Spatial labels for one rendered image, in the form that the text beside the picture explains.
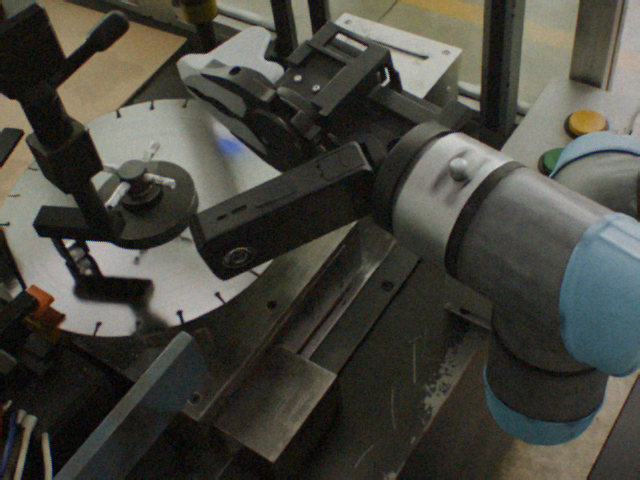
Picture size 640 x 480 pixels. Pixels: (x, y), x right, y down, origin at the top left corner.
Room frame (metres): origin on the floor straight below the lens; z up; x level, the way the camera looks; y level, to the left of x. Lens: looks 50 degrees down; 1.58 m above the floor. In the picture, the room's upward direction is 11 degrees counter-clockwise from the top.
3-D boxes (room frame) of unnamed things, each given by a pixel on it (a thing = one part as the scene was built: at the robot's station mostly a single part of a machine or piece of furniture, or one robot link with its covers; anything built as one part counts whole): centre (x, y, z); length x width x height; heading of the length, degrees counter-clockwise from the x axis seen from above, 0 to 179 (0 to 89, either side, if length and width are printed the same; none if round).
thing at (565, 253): (0.25, -0.13, 1.21); 0.11 x 0.08 x 0.09; 38
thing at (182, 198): (0.62, 0.17, 0.96); 0.11 x 0.11 x 0.03
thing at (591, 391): (0.27, -0.14, 1.11); 0.11 x 0.08 x 0.11; 147
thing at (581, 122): (0.66, -0.33, 0.90); 0.04 x 0.04 x 0.02
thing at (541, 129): (0.62, -0.27, 0.82); 0.28 x 0.11 x 0.15; 137
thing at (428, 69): (0.82, -0.11, 0.82); 0.18 x 0.18 x 0.15; 47
